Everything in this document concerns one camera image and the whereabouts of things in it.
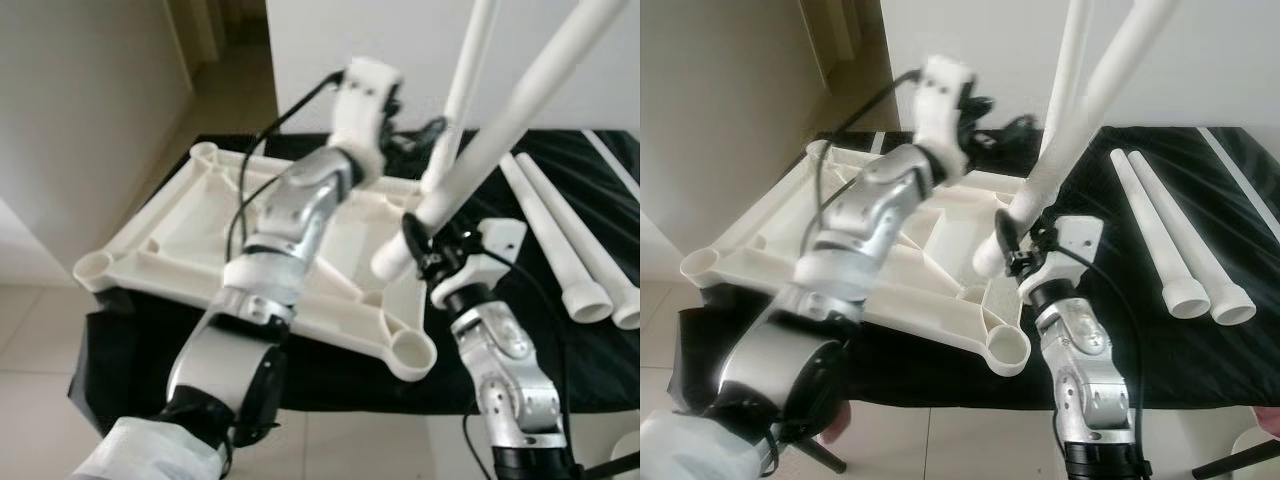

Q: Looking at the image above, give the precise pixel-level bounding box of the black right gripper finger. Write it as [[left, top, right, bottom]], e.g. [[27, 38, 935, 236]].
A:
[[403, 212, 431, 269], [995, 210, 1023, 269]]

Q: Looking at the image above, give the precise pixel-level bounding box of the white plastic table leg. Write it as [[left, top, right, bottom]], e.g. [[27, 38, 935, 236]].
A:
[[1035, 0, 1098, 186], [1128, 148, 1258, 327], [497, 152, 614, 324], [515, 152, 641, 332], [972, 0, 1183, 281], [370, 0, 633, 283], [1108, 148, 1212, 321], [420, 0, 501, 196]]

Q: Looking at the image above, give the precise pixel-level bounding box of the white plastic table top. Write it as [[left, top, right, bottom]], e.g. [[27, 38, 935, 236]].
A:
[[73, 142, 471, 383], [680, 140, 1061, 379]]

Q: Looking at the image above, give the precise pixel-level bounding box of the black table cloth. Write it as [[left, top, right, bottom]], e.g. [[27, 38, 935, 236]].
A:
[[672, 128, 1280, 416], [68, 128, 641, 436]]

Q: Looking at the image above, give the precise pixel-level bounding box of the black metal table leg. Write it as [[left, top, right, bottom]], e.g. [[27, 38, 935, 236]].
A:
[[1190, 440, 1280, 479], [800, 445, 849, 473], [575, 452, 641, 480]]

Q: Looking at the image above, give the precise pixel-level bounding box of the white floor fan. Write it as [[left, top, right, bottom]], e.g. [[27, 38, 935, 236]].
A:
[[1232, 425, 1280, 471]]

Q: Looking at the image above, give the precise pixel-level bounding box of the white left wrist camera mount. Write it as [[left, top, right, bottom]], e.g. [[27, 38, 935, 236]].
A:
[[325, 57, 406, 171], [912, 55, 979, 166]]

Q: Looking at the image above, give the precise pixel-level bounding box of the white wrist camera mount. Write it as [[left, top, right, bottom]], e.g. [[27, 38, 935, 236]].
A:
[[325, 57, 406, 171], [1020, 215, 1104, 301], [440, 218, 528, 301], [912, 55, 979, 166]]

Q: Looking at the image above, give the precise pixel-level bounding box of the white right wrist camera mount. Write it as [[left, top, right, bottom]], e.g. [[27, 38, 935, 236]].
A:
[[440, 218, 528, 301], [1020, 215, 1104, 301]]

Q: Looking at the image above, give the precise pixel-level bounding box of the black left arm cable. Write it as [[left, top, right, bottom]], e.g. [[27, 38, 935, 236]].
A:
[[225, 68, 346, 263], [810, 68, 926, 251]]

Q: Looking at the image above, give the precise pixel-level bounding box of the beige door frame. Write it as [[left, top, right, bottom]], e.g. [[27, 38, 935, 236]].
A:
[[800, 0, 861, 61], [165, 0, 236, 61]]

